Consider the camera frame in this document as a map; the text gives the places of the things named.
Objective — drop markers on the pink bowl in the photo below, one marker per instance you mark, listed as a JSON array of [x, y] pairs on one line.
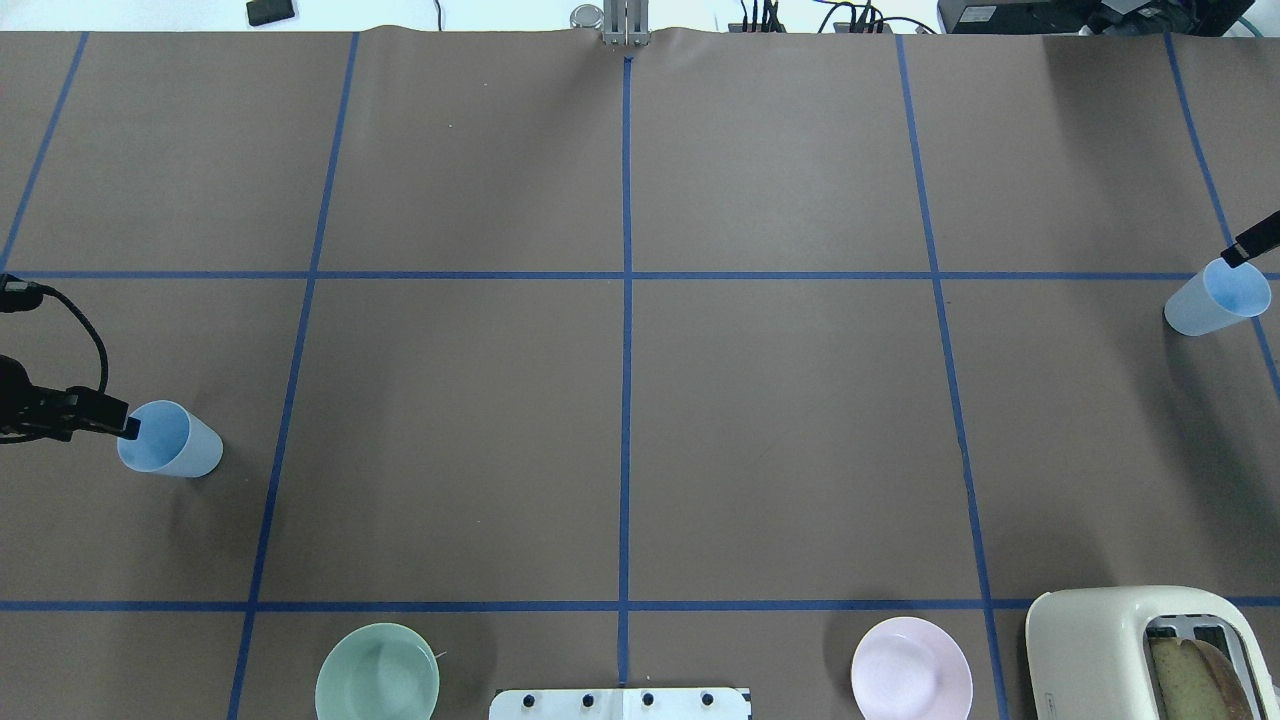
[[910, 668]]

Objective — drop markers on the blue cup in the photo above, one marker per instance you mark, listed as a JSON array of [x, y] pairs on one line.
[[1218, 296], [170, 441]]

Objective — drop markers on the orange black usb hub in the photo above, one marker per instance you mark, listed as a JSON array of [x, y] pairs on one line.
[[863, 20]]

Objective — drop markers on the green bowl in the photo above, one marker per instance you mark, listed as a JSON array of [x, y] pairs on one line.
[[379, 671]]

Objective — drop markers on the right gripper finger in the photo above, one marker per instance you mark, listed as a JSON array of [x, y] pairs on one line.
[[1249, 245]]

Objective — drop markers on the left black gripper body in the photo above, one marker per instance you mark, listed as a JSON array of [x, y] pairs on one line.
[[40, 411]]

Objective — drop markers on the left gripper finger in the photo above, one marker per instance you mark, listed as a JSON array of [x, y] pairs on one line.
[[99, 413]]

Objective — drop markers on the black laptop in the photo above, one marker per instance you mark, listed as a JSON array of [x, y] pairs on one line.
[[1091, 18]]

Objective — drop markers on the white pedestal column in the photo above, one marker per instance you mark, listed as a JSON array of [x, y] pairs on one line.
[[623, 703]]

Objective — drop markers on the aluminium frame post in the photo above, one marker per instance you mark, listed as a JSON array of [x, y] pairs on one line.
[[626, 23]]

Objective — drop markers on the small black device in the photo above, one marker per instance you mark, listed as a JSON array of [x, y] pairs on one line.
[[264, 12]]

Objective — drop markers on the cream toaster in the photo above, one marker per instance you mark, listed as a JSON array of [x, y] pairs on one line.
[[1088, 654]]

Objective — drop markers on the toast slice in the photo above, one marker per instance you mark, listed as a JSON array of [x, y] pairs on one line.
[[1195, 680]]

